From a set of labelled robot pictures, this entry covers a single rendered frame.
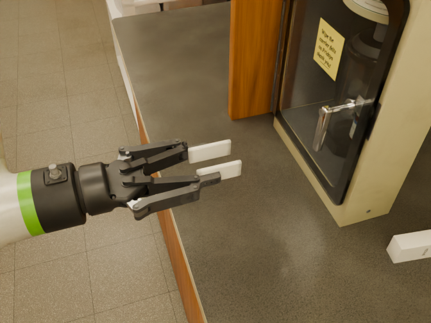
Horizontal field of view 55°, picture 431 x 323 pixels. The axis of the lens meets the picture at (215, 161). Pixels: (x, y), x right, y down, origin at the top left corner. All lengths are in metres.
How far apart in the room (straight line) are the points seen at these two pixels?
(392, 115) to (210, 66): 0.68
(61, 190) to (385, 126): 0.48
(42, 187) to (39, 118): 2.16
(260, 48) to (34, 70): 2.42
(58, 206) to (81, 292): 1.31
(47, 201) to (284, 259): 0.42
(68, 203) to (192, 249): 0.29
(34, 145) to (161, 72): 1.46
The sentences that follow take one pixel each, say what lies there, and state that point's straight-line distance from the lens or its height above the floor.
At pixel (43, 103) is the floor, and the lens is 2.85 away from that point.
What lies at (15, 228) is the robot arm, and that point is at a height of 1.15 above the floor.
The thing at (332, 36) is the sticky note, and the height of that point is 1.27.
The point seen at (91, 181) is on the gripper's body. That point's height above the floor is 1.18.
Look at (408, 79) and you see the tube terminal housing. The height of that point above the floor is 1.28.
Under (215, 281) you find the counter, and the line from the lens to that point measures 0.75.
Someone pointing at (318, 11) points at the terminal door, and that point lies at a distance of 0.74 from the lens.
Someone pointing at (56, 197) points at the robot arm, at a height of 1.18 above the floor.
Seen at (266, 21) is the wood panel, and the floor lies 1.19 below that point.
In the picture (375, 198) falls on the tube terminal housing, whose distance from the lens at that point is 0.83.
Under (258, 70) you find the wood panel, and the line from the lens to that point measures 0.97.
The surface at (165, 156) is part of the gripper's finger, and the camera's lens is 0.64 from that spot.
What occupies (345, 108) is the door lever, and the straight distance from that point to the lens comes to 0.68.
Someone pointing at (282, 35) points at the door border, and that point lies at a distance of 0.87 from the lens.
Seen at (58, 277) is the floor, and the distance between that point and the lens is 1.95.
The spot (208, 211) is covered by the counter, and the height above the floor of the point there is 0.94.
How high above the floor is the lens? 1.60
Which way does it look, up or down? 45 degrees down
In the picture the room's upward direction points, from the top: straight up
